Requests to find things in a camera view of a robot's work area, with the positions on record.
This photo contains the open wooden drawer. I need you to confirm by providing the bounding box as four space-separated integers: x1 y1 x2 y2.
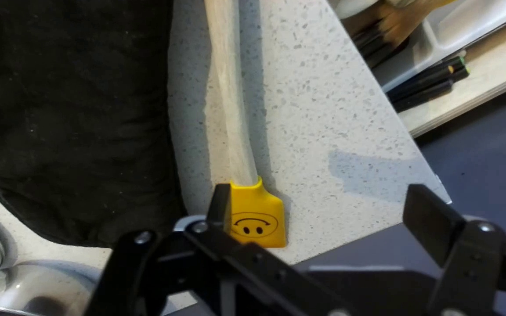
395 14 506 138

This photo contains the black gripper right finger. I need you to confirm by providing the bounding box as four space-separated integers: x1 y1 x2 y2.
402 182 506 316

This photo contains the black chopstick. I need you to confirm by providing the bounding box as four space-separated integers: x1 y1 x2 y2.
383 50 471 101
390 66 471 114

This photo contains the small steel bowl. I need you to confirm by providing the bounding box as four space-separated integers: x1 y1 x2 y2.
0 259 105 316

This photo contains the black oven mitt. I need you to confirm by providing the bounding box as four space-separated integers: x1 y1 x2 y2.
0 0 190 247

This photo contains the flat pale wooden spatula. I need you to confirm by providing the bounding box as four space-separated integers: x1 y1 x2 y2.
343 0 457 58

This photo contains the white cutlery organizer tray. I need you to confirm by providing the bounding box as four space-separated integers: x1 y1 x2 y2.
373 0 506 93

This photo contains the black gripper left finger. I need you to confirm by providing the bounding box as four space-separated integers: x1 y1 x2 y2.
83 182 348 316

